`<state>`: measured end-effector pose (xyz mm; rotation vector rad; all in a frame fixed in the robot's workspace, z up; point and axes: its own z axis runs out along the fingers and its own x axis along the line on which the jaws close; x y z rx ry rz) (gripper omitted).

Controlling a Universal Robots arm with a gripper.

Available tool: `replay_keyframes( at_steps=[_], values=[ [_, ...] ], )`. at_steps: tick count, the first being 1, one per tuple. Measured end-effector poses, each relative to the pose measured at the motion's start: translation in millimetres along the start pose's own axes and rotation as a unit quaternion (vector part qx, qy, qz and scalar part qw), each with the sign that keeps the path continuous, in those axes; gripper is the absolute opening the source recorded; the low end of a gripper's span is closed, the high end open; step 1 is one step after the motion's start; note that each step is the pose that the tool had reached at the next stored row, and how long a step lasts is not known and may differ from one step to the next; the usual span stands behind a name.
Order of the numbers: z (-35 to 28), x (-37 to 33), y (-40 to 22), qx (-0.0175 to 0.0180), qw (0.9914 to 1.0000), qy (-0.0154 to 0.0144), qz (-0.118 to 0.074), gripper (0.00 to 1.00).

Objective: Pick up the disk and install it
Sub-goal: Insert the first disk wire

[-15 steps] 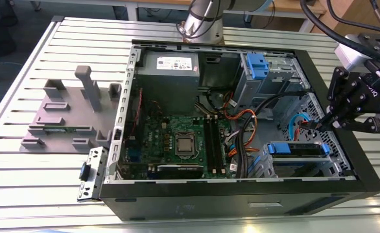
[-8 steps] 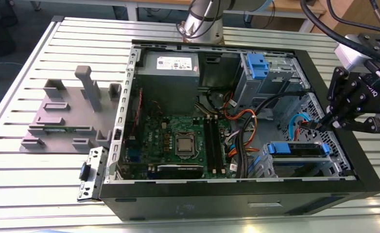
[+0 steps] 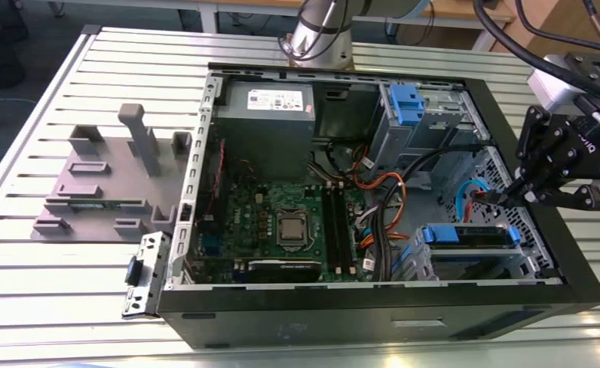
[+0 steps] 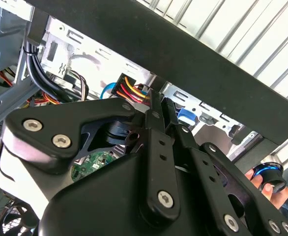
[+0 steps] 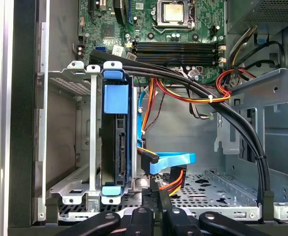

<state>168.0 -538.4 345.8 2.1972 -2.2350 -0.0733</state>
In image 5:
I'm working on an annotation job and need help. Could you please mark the orange and yellow wires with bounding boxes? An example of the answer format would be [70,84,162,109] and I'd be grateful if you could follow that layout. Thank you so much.
[141,68,233,135]

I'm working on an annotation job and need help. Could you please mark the black graphics card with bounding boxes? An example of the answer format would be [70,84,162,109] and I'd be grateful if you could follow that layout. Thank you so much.
[113,0,135,25]

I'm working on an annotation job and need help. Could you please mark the CPU socket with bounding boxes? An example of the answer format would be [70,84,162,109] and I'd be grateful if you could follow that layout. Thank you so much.
[150,0,196,34]

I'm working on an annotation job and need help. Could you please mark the grey metal drive cage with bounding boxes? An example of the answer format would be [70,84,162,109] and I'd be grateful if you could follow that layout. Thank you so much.
[214,66,288,217]

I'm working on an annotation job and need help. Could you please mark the thick black cable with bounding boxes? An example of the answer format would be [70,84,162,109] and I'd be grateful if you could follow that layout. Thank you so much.
[89,50,275,222]

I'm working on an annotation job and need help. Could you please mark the metal disk bay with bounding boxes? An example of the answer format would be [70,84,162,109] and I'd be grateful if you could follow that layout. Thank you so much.
[47,60,139,213]

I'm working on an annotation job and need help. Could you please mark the grey wire bundle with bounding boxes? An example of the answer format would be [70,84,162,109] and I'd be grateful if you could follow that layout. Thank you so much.
[168,66,215,121]

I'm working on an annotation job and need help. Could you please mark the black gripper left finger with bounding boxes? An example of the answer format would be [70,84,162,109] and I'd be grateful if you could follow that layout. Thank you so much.
[57,188,161,236]

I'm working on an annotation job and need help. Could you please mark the red orange yellow power wire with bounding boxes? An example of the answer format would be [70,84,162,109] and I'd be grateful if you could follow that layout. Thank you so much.
[149,167,187,197]

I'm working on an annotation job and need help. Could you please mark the blue wire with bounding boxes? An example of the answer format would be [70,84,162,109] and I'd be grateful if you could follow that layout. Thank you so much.
[137,85,197,176]

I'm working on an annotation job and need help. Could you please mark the hard disk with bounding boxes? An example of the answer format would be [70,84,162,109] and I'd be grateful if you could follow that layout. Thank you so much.
[100,70,135,197]

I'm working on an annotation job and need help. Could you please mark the yellow and black wire bundle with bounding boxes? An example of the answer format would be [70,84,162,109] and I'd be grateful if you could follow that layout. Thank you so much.
[226,24,258,69]

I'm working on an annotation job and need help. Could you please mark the green motherboard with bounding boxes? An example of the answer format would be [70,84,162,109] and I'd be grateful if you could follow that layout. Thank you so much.
[77,0,227,86]

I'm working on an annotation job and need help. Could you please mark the silver CPU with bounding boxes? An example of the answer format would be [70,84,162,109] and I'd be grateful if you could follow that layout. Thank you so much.
[164,3,184,22]

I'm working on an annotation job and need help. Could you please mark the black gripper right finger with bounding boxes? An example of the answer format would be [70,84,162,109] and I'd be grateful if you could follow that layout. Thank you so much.
[160,190,270,236]

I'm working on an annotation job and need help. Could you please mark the black PC case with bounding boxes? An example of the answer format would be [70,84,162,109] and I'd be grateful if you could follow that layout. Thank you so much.
[8,0,288,236]

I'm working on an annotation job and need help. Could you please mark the grey power supply unit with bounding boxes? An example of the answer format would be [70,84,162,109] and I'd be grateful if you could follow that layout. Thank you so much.
[227,0,288,35]

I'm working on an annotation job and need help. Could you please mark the black power connector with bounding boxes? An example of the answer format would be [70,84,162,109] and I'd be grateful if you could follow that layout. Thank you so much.
[141,150,160,176]

